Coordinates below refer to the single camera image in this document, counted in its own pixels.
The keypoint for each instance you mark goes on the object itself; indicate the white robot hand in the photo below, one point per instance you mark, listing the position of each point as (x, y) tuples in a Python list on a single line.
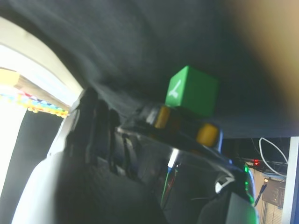
[(93, 198)]

